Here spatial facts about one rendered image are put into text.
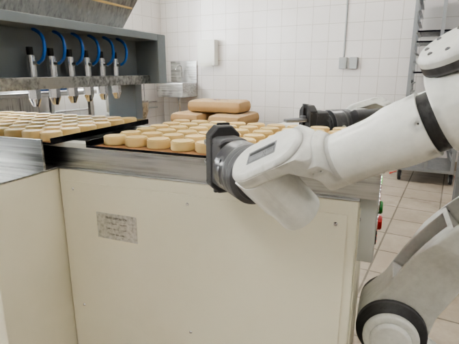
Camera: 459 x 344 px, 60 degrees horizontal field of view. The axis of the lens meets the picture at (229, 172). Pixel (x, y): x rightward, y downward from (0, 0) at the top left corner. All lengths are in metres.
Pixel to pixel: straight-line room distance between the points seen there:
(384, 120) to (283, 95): 4.85
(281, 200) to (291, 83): 4.74
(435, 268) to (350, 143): 0.50
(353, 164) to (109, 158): 0.61
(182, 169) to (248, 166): 0.35
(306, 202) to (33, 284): 0.71
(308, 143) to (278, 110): 4.85
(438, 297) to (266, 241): 0.37
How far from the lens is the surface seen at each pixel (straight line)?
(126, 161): 0.91
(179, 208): 0.86
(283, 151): 0.47
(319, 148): 0.47
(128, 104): 1.48
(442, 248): 0.87
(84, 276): 1.10
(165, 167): 0.86
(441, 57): 0.45
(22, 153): 1.04
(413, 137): 0.44
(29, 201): 0.99
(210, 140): 0.68
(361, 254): 0.83
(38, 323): 1.10
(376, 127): 0.45
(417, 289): 0.94
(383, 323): 0.93
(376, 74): 4.97
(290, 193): 0.52
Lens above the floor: 1.06
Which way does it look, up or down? 14 degrees down
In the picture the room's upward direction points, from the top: straight up
